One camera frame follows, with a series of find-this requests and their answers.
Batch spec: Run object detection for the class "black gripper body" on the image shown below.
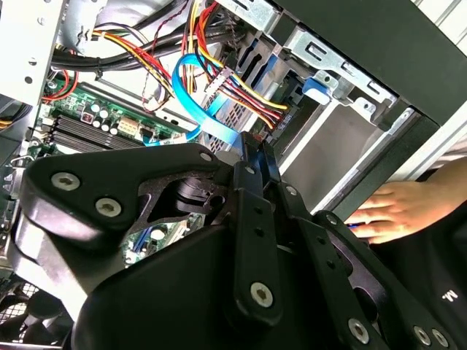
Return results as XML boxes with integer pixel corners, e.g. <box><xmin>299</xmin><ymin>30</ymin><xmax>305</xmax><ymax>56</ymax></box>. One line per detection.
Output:
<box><xmin>71</xmin><ymin>224</ymin><xmax>353</xmax><ymax>350</ymax></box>

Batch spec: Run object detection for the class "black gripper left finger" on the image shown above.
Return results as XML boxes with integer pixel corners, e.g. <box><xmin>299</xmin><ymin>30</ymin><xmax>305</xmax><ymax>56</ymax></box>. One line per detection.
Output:
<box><xmin>10</xmin><ymin>131</ymin><xmax>284</xmax><ymax>327</ymax></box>

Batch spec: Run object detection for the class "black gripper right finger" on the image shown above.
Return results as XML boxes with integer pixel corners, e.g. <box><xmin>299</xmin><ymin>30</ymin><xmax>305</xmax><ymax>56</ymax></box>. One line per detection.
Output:
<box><xmin>260</xmin><ymin>140</ymin><xmax>460</xmax><ymax>350</ymax></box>

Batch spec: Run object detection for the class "blue data wire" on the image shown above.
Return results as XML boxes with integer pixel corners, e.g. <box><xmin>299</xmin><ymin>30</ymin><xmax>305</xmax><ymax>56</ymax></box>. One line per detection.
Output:
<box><xmin>171</xmin><ymin>53</ymin><xmax>256</xmax><ymax>152</ymax></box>

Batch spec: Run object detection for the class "red yellow disk power wire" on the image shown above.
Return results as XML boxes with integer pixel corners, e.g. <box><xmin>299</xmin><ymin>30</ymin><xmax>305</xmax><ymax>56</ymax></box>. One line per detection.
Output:
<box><xmin>180</xmin><ymin>0</ymin><xmax>295</xmax><ymax>134</ymax></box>

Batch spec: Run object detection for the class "hard disk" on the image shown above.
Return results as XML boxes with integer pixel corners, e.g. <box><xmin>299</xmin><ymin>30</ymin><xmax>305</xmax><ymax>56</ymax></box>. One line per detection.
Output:
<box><xmin>239</xmin><ymin>39</ymin><xmax>331</xmax><ymax>128</ymax></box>

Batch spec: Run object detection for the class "person bare hand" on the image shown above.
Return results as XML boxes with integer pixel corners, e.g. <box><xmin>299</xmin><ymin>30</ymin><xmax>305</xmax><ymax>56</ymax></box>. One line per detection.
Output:
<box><xmin>344</xmin><ymin>180</ymin><xmax>455</xmax><ymax>245</ymax></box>

